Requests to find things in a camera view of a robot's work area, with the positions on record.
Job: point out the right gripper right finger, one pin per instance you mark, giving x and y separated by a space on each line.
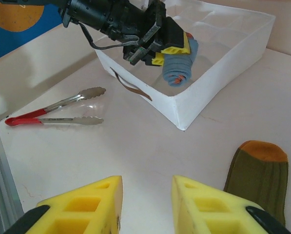
208 212

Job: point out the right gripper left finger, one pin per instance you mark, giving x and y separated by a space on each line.
86 209

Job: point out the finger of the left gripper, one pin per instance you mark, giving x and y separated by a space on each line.
173 36
156 59

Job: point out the grey-blue striped sock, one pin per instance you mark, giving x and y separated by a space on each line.
179 70

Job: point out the olive striped sock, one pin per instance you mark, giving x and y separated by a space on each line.
259 175

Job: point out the white fabric organizer box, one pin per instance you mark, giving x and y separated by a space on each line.
208 80

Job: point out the aluminium side rail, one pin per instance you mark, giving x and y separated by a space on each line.
1 170

